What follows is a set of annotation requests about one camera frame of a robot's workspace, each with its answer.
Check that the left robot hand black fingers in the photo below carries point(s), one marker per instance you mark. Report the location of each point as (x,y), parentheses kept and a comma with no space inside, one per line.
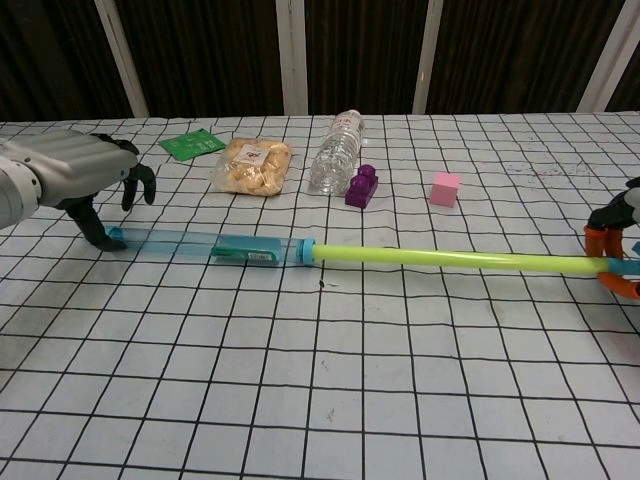
(80,165)

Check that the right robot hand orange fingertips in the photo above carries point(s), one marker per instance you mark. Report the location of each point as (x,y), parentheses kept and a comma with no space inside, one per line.
(615,215)

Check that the blue and yellow water pump toy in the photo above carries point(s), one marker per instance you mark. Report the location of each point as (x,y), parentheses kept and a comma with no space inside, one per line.
(400,255)

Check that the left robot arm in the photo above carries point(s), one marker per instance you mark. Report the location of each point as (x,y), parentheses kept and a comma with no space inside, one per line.
(17,185)

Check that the clear plastic water bottle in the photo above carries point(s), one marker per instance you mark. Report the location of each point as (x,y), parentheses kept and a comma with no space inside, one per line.
(332,160)

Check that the green packet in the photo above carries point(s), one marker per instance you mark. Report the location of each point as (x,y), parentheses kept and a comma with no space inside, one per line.
(192,145)

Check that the clear bag of snacks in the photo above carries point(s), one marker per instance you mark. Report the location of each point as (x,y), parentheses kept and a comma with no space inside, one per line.
(252,170)

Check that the pink cube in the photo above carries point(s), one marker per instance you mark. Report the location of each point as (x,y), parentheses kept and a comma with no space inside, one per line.
(444,190)

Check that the purple building block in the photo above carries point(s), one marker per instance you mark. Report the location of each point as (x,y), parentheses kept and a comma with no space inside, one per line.
(360,192)

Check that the white black-checked tablecloth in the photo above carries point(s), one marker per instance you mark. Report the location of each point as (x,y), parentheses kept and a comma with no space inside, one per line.
(350,375)

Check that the white metal frame post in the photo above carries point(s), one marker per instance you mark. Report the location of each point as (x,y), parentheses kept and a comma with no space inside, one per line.
(605,55)
(122,65)
(292,60)
(427,60)

